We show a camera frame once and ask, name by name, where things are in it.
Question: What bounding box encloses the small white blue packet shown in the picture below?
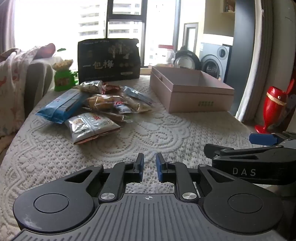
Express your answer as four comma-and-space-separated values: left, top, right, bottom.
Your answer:
113, 101, 130, 114

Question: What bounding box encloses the grey framed panel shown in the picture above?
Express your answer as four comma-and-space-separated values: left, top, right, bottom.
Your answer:
183, 22, 199, 55

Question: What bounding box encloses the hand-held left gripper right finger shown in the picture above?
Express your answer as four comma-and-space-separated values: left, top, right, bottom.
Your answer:
156, 153, 241, 204

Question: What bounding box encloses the large black snack bag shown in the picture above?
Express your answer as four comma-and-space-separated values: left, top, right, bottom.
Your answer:
77, 38, 141, 82

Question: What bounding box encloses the floral blanket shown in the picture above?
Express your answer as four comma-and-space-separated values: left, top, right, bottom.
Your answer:
0, 43, 56, 137

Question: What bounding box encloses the red vase ornament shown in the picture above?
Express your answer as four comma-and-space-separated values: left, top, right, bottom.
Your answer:
254, 79, 295, 134

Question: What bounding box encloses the wall shelf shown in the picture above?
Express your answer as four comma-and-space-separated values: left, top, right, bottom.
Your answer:
221, 0, 235, 13

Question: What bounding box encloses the silver peanut snack packet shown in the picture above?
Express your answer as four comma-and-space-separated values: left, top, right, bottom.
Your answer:
76, 80, 107, 94

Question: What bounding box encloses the green candy dispenser jar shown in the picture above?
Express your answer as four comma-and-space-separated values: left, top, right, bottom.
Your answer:
52, 59, 78, 91

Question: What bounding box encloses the curtain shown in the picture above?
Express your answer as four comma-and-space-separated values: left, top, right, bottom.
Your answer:
0, 0, 16, 54

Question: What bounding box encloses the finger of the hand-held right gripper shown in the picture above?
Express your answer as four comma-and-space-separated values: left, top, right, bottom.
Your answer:
249, 132, 296, 149
204, 143, 284, 161

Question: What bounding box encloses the grey washing machine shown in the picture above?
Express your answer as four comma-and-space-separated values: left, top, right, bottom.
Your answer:
200, 43, 232, 81

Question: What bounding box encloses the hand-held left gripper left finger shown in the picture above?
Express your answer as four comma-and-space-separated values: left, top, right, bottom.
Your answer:
61, 153, 144, 204

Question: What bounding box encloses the pile of snack packets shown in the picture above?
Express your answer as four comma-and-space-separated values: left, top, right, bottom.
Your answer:
120, 86, 155, 113

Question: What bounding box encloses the pink cardboard box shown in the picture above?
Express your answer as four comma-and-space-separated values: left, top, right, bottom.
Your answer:
150, 66, 235, 113

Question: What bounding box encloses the clear jar red lid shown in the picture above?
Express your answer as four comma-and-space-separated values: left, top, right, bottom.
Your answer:
158, 44, 175, 64

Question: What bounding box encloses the red snack packet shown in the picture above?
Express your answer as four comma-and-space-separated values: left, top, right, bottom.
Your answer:
103, 84, 121, 93

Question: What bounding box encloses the dark window frame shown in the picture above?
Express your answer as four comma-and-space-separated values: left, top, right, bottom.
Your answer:
107, 0, 182, 67

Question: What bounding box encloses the black round glass lid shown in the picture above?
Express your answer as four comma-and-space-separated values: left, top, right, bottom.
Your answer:
173, 46, 200, 70

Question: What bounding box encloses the blue snack packet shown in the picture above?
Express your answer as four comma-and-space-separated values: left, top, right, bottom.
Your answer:
35, 89, 89, 124

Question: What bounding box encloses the clear brown snack packet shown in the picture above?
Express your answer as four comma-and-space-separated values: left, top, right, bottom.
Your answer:
82, 107, 134, 123

